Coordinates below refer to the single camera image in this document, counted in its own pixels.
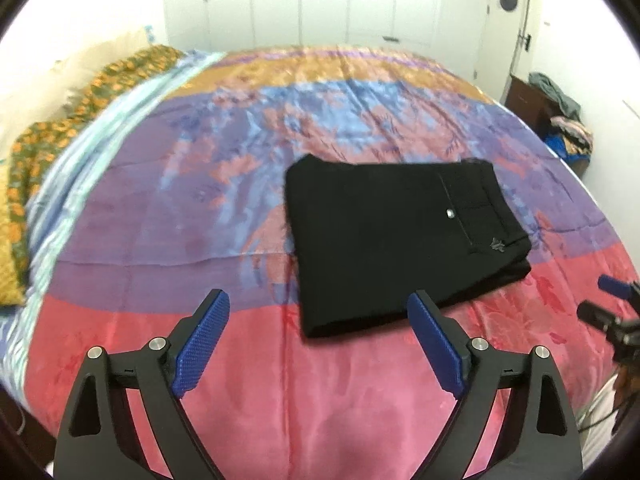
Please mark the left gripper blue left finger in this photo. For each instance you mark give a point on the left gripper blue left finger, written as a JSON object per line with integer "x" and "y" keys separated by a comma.
{"x": 98, "y": 439}

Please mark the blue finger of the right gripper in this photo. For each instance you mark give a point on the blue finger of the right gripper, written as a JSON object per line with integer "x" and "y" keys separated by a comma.
{"x": 615, "y": 287}

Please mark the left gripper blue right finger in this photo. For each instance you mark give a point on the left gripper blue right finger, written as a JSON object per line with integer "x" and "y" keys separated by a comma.
{"x": 538, "y": 438}

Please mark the black pants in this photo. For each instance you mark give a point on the black pants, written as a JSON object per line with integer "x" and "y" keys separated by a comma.
{"x": 367, "y": 236}

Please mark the pile of clothes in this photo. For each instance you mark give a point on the pile of clothes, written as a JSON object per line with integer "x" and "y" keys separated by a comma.
{"x": 565, "y": 134}

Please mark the dark wooden cabinet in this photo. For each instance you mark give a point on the dark wooden cabinet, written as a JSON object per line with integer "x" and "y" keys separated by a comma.
{"x": 532, "y": 106}

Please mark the white door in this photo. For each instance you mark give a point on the white door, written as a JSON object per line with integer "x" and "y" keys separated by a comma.
{"x": 499, "y": 44}

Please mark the cream padded headboard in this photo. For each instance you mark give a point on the cream padded headboard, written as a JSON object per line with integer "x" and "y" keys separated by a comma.
{"x": 52, "y": 94}

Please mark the orange green floral blanket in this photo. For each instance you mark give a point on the orange green floral blanket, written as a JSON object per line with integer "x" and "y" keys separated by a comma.
{"x": 36, "y": 149}

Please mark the white built-in wardrobe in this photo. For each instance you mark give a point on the white built-in wardrobe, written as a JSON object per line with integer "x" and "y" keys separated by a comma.
{"x": 428, "y": 27}

